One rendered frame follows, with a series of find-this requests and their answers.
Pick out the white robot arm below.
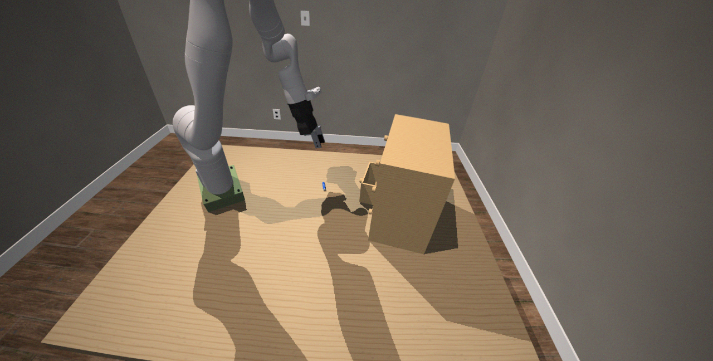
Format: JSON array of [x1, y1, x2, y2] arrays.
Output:
[[173, 0, 304, 194]]

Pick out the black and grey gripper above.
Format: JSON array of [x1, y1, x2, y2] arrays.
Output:
[[284, 83, 325, 148]]

